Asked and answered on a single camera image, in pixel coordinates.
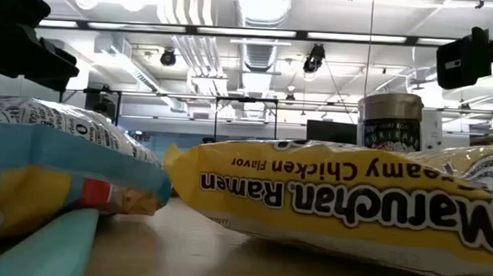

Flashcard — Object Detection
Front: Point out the furikake jar with tan lid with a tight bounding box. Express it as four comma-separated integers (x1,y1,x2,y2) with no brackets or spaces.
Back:
355,90,426,153

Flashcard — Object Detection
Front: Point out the yellow Maruchan ramen packet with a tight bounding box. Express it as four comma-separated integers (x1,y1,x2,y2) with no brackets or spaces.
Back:
158,126,493,276

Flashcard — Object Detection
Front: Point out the person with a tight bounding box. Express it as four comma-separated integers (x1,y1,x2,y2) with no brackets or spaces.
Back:
91,100,111,117

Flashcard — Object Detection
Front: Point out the light blue ramen packet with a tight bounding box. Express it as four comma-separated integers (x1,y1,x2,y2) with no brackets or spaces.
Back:
0,95,177,253

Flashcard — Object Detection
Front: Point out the white column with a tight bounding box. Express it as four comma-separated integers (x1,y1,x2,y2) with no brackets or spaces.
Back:
421,109,446,152

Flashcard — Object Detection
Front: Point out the black monitor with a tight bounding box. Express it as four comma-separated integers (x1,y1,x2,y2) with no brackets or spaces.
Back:
305,118,359,145

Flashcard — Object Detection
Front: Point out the black ceiling camera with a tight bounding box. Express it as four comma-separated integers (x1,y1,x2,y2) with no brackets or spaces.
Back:
159,47,178,68
302,42,327,75

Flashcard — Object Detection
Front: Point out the teal handled utensil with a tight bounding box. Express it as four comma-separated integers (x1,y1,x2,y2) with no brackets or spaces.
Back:
0,203,100,276

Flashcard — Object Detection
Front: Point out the black overhead rail with lights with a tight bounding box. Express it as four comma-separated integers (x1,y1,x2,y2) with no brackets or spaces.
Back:
36,15,458,50

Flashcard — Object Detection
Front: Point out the distant black metal frame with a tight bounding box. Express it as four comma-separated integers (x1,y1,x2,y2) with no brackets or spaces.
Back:
51,84,493,159

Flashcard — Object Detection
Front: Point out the silver ventilation duct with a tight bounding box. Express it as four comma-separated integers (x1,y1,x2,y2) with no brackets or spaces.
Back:
230,0,295,120

